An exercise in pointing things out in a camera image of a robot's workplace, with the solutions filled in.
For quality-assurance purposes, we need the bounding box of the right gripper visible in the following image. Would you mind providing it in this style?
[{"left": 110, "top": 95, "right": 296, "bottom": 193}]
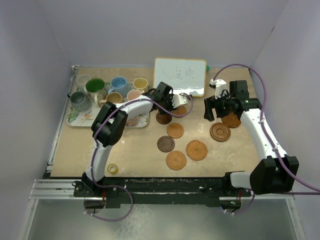
[{"left": 204, "top": 90, "right": 236, "bottom": 121}]

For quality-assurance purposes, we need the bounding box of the dark walnut coaster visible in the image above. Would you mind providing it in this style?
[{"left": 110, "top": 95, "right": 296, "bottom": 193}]
[
  {"left": 155, "top": 112, "right": 172, "bottom": 125},
  {"left": 157, "top": 135, "right": 175, "bottom": 153}
]

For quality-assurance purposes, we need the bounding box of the light wood coaster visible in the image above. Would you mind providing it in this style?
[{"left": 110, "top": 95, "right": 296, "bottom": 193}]
[
  {"left": 171, "top": 105, "right": 187, "bottom": 118},
  {"left": 166, "top": 122, "right": 184, "bottom": 139}
]

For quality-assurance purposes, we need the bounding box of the ringed brown wood coaster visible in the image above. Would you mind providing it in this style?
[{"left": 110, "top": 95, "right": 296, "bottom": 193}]
[{"left": 209, "top": 122, "right": 231, "bottom": 142}]

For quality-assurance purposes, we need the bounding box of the floral serving tray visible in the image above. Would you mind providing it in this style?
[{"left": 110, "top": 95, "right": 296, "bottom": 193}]
[{"left": 66, "top": 82, "right": 151, "bottom": 129}]

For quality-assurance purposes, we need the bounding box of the grey stoneware cup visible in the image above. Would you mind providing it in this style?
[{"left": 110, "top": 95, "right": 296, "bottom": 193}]
[{"left": 68, "top": 91, "right": 91, "bottom": 112}]

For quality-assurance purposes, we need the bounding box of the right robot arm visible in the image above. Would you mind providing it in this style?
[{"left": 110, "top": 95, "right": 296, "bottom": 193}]
[{"left": 204, "top": 79, "right": 299, "bottom": 196}]

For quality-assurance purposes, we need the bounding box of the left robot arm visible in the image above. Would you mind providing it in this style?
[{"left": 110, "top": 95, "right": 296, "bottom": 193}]
[{"left": 81, "top": 82, "right": 175, "bottom": 196}]

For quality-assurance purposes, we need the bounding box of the woven rattan coaster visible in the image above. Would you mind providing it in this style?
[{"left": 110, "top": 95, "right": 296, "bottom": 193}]
[
  {"left": 165, "top": 150, "right": 187, "bottom": 171},
  {"left": 185, "top": 140, "right": 208, "bottom": 161}
]

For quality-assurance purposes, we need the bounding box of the pale yellow mug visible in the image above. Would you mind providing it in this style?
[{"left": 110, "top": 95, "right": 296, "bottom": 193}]
[{"left": 133, "top": 77, "right": 149, "bottom": 93}]

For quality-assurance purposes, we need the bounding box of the pink mug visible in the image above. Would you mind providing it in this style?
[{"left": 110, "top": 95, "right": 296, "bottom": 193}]
[{"left": 126, "top": 89, "right": 143, "bottom": 101}]

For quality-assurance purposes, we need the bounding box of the yellow-framed whiteboard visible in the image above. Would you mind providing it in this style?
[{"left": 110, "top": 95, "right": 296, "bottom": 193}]
[{"left": 153, "top": 57, "right": 207, "bottom": 97}]

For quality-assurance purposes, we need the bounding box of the red floral mug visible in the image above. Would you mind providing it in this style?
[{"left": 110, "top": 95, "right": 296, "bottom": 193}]
[{"left": 125, "top": 116, "right": 140, "bottom": 127}]

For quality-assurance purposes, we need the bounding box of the light blue mug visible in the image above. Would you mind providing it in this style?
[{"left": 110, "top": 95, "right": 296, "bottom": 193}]
[{"left": 108, "top": 76, "right": 130, "bottom": 97}]

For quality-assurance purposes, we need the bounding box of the tan stoneware mug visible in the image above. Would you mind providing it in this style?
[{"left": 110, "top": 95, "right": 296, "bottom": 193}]
[{"left": 99, "top": 92, "right": 124, "bottom": 107}]

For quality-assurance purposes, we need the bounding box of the green interior mug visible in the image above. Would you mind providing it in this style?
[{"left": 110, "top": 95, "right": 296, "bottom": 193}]
[{"left": 84, "top": 78, "right": 107, "bottom": 107}]

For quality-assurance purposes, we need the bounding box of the white mug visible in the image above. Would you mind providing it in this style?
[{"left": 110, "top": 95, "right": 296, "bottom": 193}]
[{"left": 76, "top": 74, "right": 91, "bottom": 93}]

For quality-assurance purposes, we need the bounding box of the yellow tape roll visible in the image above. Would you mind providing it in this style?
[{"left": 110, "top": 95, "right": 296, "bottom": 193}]
[{"left": 107, "top": 163, "right": 119, "bottom": 175}]

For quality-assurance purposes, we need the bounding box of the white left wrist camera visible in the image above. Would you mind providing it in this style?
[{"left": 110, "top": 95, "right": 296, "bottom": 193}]
[{"left": 171, "top": 93, "right": 189, "bottom": 108}]

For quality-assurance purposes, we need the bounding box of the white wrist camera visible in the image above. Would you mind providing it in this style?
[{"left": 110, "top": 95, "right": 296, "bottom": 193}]
[
  {"left": 171, "top": 93, "right": 189, "bottom": 108},
  {"left": 209, "top": 79, "right": 229, "bottom": 99}
]

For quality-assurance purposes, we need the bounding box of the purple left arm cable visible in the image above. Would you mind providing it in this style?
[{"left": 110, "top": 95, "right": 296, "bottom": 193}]
[{"left": 83, "top": 92, "right": 193, "bottom": 222}]

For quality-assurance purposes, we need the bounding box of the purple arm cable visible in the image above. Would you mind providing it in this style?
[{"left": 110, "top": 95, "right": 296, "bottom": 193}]
[
  {"left": 83, "top": 92, "right": 193, "bottom": 222},
  {"left": 212, "top": 63, "right": 320, "bottom": 218}
]

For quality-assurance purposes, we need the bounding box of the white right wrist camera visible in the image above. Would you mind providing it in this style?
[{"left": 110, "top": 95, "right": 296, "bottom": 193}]
[{"left": 209, "top": 79, "right": 229, "bottom": 99}]

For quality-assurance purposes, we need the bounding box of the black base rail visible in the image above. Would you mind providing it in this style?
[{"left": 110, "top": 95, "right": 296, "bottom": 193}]
[{"left": 72, "top": 176, "right": 251, "bottom": 209}]

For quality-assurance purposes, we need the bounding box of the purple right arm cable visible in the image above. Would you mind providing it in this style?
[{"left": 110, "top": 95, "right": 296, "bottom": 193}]
[{"left": 212, "top": 63, "right": 320, "bottom": 218}]

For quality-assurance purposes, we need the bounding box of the aluminium frame rail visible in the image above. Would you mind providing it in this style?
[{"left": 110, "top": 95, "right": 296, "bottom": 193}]
[{"left": 29, "top": 179, "right": 295, "bottom": 200}]

